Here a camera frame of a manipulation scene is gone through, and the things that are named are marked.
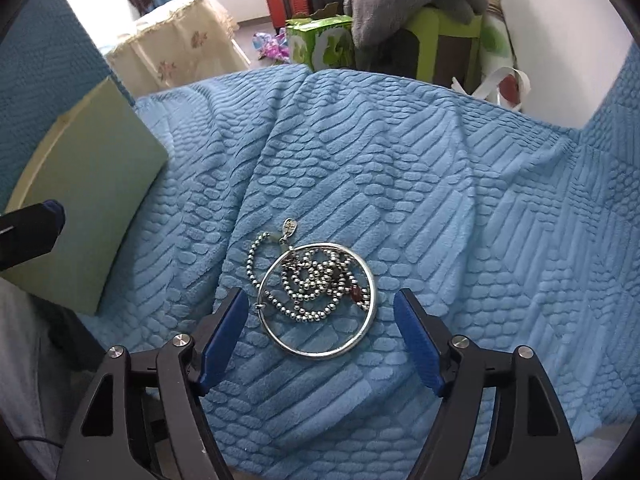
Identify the cream lace covered table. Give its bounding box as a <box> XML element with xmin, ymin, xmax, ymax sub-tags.
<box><xmin>105</xmin><ymin>0</ymin><xmax>250</xmax><ymax>98</ymax></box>

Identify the blue textured sofa cover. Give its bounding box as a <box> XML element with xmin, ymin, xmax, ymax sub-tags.
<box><xmin>0</xmin><ymin>0</ymin><xmax>640</xmax><ymax>480</ymax></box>

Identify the silver ball chain necklace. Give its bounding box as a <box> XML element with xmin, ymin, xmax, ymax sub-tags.
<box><xmin>245</xmin><ymin>216</ymin><xmax>364</xmax><ymax>322</ymax></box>

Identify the silver bangle ring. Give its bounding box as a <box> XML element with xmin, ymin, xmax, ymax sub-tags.
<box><xmin>255</xmin><ymin>242</ymin><xmax>379</xmax><ymax>361</ymax></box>

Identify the pale green cardboard box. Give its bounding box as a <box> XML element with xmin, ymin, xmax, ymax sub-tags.
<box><xmin>2</xmin><ymin>78</ymin><xmax>168</xmax><ymax>315</ymax></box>

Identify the green plastic stool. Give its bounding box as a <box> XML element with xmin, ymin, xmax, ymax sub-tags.
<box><xmin>359</xmin><ymin>5</ymin><xmax>484</xmax><ymax>92</ymax></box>

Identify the floral rolled mat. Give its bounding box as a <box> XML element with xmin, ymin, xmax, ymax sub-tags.
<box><xmin>478</xmin><ymin>0</ymin><xmax>515</xmax><ymax>80</ymax></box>

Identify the green cardboard carton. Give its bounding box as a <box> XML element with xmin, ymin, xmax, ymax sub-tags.
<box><xmin>285</xmin><ymin>2</ymin><xmax>356</xmax><ymax>72</ymax></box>

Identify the colourful crumpled umbrella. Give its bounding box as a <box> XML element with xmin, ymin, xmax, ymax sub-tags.
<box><xmin>252</xmin><ymin>28</ymin><xmax>290</xmax><ymax>64</ymax></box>

